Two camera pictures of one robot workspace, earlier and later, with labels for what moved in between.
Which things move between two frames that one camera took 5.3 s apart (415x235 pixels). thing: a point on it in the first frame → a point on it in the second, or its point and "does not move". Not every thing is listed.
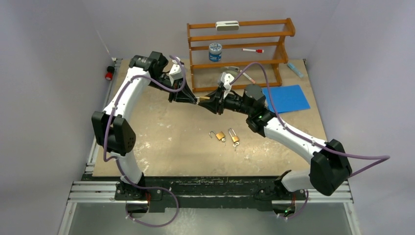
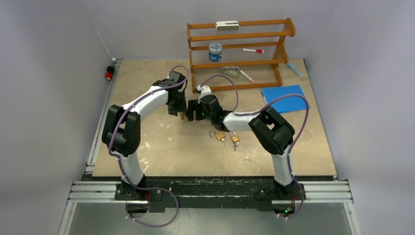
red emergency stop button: [109, 74] does not move
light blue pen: [295, 70] does not move
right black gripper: [211, 104] → [193, 105]
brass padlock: [219, 135] does not move
